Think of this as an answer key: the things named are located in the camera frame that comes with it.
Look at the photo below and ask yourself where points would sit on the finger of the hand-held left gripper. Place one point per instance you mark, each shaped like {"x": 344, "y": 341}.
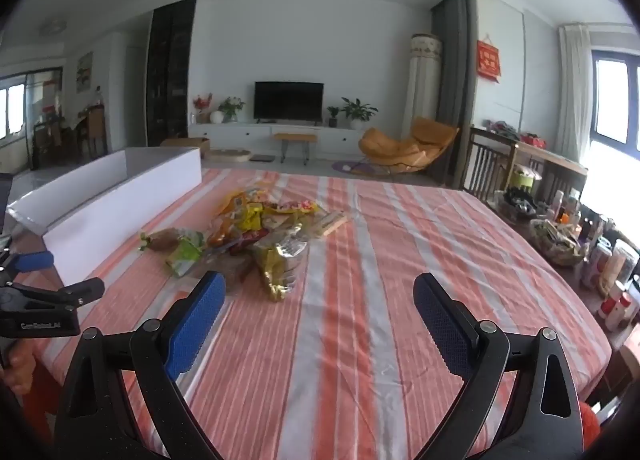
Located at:
{"x": 85, "y": 287}
{"x": 35, "y": 260}

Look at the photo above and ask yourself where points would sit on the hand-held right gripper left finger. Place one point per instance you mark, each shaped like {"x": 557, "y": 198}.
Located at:
{"x": 197, "y": 325}

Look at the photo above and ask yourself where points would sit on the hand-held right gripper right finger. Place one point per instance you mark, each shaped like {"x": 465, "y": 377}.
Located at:
{"x": 440, "y": 325}

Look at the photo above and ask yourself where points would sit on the white cardboard box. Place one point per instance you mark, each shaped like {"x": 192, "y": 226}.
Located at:
{"x": 125, "y": 220}

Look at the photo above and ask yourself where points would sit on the clear-wrapped cake bar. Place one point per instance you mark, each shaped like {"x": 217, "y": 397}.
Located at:
{"x": 330, "y": 224}

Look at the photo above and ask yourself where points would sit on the person's left hand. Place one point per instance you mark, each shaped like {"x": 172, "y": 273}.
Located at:
{"x": 20, "y": 365}

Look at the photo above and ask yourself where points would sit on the green snack packet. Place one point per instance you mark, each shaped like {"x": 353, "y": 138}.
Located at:
{"x": 185, "y": 255}

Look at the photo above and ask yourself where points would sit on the orange striped tablecloth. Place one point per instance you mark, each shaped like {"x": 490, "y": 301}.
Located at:
{"x": 350, "y": 315}

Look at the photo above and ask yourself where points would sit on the brown snack packet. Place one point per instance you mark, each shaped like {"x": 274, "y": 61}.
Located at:
{"x": 162, "y": 240}

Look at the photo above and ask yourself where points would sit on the red snack packet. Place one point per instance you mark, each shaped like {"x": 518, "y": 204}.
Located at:
{"x": 247, "y": 241}

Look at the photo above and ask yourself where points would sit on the gold foil snack packet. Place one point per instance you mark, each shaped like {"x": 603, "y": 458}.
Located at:
{"x": 277, "y": 265}

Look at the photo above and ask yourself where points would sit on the yellow dotted snack packet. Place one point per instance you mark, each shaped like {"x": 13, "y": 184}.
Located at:
{"x": 247, "y": 220}

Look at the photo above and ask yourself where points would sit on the small yellow snack packet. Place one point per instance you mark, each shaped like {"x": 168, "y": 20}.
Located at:
{"x": 235, "y": 200}

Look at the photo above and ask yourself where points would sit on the wooden dining chairs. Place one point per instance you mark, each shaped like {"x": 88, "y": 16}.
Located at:
{"x": 92, "y": 133}

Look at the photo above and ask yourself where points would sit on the wicker basket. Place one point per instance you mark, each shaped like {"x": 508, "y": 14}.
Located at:
{"x": 555, "y": 242}

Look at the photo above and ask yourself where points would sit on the kitchen window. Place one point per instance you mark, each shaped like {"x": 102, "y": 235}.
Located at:
{"x": 14, "y": 110}

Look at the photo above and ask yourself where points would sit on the green jar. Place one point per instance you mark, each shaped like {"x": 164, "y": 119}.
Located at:
{"x": 524, "y": 181}

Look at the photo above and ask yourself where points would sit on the beige pet bed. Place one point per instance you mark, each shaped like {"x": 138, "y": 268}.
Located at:
{"x": 230, "y": 155}

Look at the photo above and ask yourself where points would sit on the brown cardboard box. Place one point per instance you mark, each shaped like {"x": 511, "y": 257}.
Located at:
{"x": 187, "y": 145}

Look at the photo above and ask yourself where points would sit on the side table with bottles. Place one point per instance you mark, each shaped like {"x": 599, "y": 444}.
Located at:
{"x": 605, "y": 260}

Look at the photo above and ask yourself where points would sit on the orange lounge chair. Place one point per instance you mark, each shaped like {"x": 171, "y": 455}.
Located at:
{"x": 400, "y": 150}

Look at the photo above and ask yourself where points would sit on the dark floor scale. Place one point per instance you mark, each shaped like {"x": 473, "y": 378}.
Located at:
{"x": 262, "y": 158}

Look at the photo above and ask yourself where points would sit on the purple floor rug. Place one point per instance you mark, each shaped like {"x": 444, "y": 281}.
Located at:
{"x": 352, "y": 168}

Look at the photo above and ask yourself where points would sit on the white television cabinet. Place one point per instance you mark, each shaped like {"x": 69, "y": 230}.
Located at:
{"x": 240, "y": 135}

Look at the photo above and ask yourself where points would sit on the red box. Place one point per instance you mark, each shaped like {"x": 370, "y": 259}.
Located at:
{"x": 534, "y": 140}

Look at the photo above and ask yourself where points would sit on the white round vase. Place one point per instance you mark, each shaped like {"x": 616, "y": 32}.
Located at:
{"x": 216, "y": 117}

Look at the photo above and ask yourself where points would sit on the wooden stool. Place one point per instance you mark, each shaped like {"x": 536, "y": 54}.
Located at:
{"x": 295, "y": 137}

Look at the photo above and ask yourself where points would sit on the red flower bouquet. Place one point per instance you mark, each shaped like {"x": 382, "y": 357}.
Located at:
{"x": 202, "y": 104}

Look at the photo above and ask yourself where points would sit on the vase with green plant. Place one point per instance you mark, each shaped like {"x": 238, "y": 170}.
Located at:
{"x": 231, "y": 108}

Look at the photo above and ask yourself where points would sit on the large potted green plant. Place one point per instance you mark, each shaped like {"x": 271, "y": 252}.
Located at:
{"x": 357, "y": 110}

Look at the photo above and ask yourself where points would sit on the black display cabinet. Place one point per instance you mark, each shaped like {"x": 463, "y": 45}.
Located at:
{"x": 170, "y": 70}

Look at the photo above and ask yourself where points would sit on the small potted plant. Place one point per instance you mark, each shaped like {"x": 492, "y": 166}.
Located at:
{"x": 333, "y": 115}

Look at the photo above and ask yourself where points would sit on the black television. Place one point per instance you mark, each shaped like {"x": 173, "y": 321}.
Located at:
{"x": 288, "y": 101}

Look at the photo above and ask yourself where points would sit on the grey curtain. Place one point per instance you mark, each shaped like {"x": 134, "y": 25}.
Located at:
{"x": 452, "y": 80}

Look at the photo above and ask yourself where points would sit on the covered standing air conditioner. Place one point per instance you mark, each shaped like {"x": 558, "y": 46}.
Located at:
{"x": 422, "y": 80}

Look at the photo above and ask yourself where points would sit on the white curtain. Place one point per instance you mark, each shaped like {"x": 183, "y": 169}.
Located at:
{"x": 572, "y": 90}

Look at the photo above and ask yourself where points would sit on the dark-framed window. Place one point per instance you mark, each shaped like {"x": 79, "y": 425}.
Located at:
{"x": 612, "y": 100}

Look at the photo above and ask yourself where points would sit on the framed wall painting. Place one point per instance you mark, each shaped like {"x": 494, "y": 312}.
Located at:
{"x": 84, "y": 71}

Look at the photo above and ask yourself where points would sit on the red wall hanging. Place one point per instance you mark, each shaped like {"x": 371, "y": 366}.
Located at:
{"x": 488, "y": 61}

